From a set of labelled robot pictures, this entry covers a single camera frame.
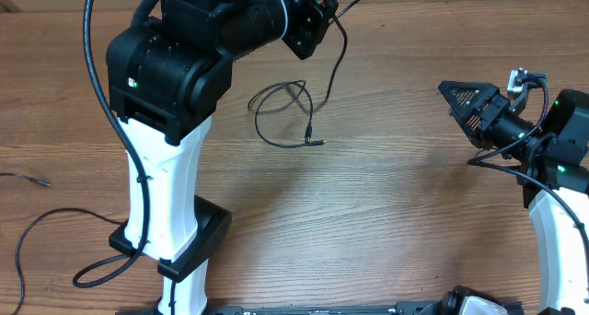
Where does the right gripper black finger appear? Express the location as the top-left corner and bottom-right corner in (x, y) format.
(438, 80), (500, 122)
(453, 110), (480, 147)

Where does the black usb cable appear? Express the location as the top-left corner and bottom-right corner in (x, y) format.
(247, 79), (327, 149)
(0, 171), (125, 315)
(294, 0), (382, 113)

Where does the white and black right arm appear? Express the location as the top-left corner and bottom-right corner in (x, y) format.
(438, 74), (588, 314)

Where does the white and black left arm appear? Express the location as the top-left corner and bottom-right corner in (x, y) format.
(106, 0), (338, 314)

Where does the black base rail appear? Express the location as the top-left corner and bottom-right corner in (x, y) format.
(114, 285), (525, 315)

